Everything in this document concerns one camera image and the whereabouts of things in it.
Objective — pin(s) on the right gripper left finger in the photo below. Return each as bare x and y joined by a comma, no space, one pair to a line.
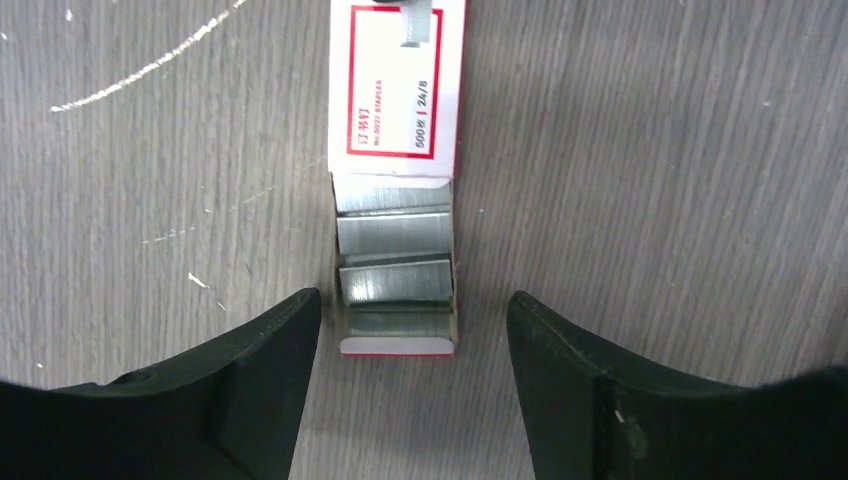
229,408

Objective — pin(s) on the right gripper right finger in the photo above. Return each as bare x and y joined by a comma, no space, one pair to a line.
595,410

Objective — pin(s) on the staple box tray with staples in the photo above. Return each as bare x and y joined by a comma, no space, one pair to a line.
395,290

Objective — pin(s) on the red white staple box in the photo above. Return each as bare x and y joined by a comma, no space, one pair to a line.
395,76

